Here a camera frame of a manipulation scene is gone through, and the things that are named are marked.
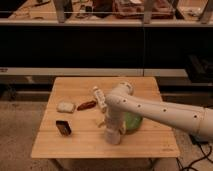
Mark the white ceramic cup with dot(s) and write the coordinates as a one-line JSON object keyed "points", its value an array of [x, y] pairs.
{"points": [[112, 137]]}

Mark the wooden table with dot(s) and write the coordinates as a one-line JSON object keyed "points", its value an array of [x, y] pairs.
{"points": [[152, 140]]}

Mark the brown sausage-shaped object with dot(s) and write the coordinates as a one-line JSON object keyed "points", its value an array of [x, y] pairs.
{"points": [[87, 105]]}

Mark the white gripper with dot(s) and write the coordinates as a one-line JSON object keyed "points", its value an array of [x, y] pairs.
{"points": [[113, 121]]}

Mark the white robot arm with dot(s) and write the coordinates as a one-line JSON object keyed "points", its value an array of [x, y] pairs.
{"points": [[195, 120]]}

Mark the white tube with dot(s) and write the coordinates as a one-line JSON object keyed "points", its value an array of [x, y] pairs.
{"points": [[100, 97]]}

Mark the green round plate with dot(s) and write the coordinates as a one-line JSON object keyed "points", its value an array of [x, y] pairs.
{"points": [[132, 122]]}

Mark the white rectangular sponge block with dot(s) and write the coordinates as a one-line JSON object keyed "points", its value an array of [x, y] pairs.
{"points": [[66, 107]]}

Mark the dark brown eraser block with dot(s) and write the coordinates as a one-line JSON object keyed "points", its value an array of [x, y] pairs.
{"points": [[63, 127]]}

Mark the metal shelf rack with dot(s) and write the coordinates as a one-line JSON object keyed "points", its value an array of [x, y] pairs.
{"points": [[107, 13]]}

